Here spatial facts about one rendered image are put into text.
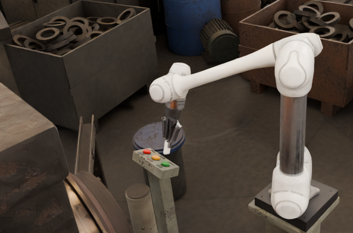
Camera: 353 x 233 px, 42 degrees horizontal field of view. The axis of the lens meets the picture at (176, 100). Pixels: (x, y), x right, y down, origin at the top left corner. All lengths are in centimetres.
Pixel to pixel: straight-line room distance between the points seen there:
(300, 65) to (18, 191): 135
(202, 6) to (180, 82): 266
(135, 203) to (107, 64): 162
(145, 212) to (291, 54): 106
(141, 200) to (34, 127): 179
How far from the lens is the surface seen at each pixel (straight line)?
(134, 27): 381
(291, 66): 169
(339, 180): 310
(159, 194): 240
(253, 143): 337
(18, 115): 50
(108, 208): 116
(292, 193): 201
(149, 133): 281
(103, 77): 362
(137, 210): 228
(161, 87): 190
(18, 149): 46
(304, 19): 385
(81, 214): 106
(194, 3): 451
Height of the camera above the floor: 199
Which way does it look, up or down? 30 degrees down
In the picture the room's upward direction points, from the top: 7 degrees counter-clockwise
